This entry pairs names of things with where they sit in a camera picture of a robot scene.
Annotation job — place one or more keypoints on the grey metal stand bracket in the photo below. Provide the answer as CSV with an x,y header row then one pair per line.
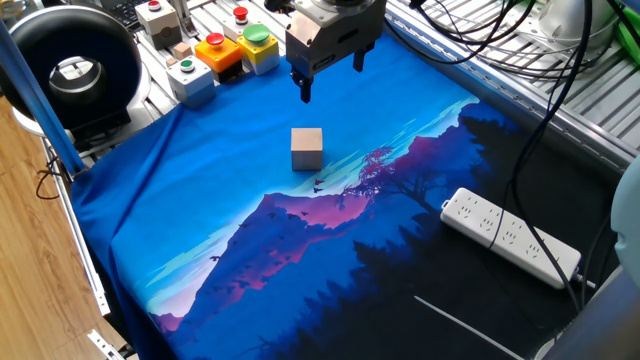
x,y
182,20

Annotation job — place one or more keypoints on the aluminium table edge profile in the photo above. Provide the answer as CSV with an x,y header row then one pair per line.
x,y
86,255

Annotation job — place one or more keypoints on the metallic Schunk gripper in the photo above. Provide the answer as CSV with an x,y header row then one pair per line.
x,y
345,45

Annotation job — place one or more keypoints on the tiny wooden cube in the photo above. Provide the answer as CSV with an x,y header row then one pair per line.
x,y
171,62

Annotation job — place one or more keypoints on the blue mountain print cloth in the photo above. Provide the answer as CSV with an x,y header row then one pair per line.
x,y
200,200

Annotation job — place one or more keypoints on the small wooden cube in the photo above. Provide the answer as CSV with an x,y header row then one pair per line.
x,y
182,51

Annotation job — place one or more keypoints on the orange box red mushroom button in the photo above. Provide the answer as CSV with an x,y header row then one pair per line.
x,y
220,57

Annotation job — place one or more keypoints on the blue metal pole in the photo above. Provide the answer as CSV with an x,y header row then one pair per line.
x,y
40,105

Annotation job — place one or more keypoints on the white metal bracket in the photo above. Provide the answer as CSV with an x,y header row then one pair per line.
x,y
102,345

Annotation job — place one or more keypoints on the white gripper mounting plate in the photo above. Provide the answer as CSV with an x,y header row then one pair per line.
x,y
325,20

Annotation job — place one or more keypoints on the white box red button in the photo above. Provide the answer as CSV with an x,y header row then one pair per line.
x,y
240,14

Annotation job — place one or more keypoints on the large light wooden cube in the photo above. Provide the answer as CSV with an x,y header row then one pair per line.
x,y
306,150

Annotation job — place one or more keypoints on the green plastic object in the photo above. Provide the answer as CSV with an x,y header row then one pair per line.
x,y
629,40

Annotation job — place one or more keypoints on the yellow box green mushroom button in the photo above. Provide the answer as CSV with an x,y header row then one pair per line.
x,y
260,52

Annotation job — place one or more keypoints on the grey box small green button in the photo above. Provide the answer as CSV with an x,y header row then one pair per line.
x,y
192,85

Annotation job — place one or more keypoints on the aluminium frame rail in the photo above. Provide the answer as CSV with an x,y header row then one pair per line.
x,y
612,150

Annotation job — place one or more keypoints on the white power strip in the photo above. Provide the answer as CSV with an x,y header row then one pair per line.
x,y
470,212

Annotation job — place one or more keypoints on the grey box small red button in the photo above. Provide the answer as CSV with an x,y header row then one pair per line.
x,y
160,27

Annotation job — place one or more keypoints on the white dome device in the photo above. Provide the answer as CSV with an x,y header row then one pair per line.
x,y
565,20

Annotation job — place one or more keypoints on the black keyboard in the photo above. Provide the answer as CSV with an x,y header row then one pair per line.
x,y
125,12

